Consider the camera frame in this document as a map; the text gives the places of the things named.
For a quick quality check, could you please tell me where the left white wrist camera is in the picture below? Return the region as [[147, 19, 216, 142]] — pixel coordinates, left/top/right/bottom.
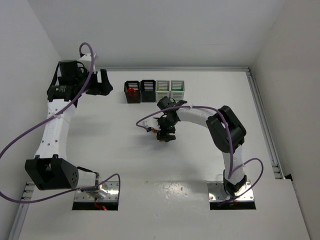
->
[[78, 53, 98, 74]]

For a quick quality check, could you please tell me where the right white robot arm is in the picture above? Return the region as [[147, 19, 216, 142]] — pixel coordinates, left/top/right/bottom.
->
[[154, 96, 247, 197]]

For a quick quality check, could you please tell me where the metal base plate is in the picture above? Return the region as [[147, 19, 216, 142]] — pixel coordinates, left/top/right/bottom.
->
[[74, 181, 120, 203], [207, 181, 255, 203]]

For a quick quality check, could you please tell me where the black slotted container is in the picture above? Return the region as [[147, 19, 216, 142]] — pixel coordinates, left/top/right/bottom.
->
[[123, 80, 141, 104], [140, 79, 156, 103]]

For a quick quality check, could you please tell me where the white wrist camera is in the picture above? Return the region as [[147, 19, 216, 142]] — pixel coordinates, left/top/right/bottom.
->
[[78, 53, 98, 74], [143, 118, 161, 132]]

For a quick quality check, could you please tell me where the white slotted container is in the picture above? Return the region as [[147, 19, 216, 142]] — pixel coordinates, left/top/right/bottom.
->
[[170, 80, 185, 102], [155, 80, 170, 102]]

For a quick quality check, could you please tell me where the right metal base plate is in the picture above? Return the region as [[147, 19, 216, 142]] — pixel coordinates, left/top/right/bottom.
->
[[207, 181, 255, 203]]

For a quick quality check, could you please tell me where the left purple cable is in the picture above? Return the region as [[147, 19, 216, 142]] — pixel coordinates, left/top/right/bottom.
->
[[0, 42, 121, 203]]

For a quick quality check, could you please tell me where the red small lego brick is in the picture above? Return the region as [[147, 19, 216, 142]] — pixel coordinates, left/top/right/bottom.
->
[[127, 88, 136, 93]]

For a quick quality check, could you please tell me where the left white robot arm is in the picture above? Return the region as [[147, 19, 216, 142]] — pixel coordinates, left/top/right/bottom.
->
[[24, 60, 113, 191]]

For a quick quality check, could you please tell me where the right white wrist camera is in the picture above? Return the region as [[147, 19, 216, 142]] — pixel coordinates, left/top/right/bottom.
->
[[143, 118, 161, 132]]

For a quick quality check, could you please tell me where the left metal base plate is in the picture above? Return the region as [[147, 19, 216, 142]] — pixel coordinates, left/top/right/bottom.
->
[[74, 181, 120, 203]]

